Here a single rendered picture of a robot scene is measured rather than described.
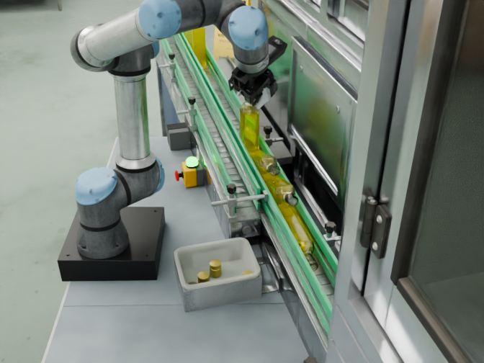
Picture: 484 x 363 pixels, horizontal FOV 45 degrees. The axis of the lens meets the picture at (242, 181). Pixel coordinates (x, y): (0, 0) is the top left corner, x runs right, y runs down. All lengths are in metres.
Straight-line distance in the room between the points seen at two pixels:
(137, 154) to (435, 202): 1.22
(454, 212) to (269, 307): 1.17
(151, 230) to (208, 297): 0.32
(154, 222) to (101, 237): 0.22
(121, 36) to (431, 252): 0.88
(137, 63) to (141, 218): 0.56
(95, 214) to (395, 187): 1.17
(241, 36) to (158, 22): 0.16
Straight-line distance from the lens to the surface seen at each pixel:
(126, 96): 1.58
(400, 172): 0.58
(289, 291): 1.59
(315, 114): 1.72
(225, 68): 2.75
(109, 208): 1.65
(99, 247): 1.70
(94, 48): 1.37
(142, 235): 1.79
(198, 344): 1.56
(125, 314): 1.66
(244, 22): 1.15
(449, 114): 0.50
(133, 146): 1.64
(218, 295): 1.62
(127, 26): 1.24
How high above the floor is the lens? 1.93
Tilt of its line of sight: 34 degrees down
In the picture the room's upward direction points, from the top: straight up
